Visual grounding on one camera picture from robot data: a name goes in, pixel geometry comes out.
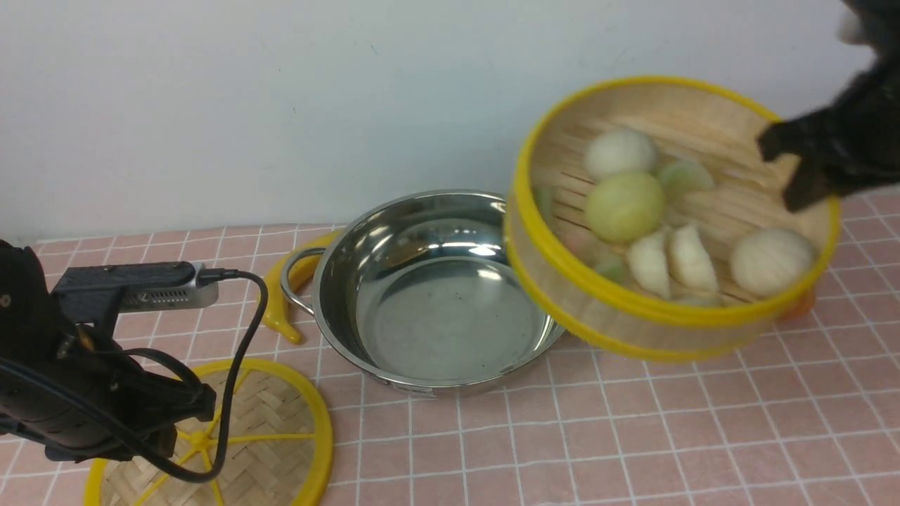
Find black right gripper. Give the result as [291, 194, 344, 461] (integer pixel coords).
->
[757, 1, 899, 214]

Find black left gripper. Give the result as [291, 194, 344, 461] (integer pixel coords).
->
[2, 331, 217, 462]

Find yellow bamboo steamer basket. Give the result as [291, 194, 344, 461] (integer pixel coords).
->
[504, 76, 841, 361]

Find yellow bamboo steamer lid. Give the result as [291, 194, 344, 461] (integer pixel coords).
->
[84, 359, 334, 505]

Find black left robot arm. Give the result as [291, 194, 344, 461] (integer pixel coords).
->
[1, 242, 218, 463]

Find stainless steel pot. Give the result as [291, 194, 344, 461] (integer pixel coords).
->
[274, 190, 565, 398]

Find white round bun right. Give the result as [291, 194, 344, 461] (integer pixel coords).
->
[730, 227, 818, 298]

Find white round bun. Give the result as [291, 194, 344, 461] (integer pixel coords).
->
[730, 227, 818, 298]
[583, 127, 658, 181]

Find orange potato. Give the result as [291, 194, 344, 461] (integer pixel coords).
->
[778, 286, 818, 321]

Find pale green dumpling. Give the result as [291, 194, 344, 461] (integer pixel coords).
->
[656, 158, 716, 201]

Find white dumpling right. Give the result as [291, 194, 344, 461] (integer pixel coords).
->
[668, 224, 719, 294]

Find white dumpling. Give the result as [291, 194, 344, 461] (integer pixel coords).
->
[626, 228, 671, 300]
[668, 224, 719, 294]

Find white dumpling left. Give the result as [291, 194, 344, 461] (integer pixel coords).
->
[626, 228, 671, 300]

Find yellow-green round bun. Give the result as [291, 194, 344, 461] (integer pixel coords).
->
[583, 172, 667, 245]

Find small green dumpling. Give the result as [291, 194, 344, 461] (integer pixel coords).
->
[593, 254, 629, 285]

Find pink dumpling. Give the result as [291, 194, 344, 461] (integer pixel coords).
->
[554, 222, 608, 268]

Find pink checkered tablecloth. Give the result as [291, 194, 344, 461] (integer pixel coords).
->
[0, 190, 900, 506]

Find green dumpling at rim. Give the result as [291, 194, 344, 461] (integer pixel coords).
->
[532, 185, 554, 228]

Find black camera cable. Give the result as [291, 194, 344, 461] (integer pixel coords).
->
[0, 268, 269, 484]

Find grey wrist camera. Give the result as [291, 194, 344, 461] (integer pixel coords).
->
[51, 261, 219, 313]

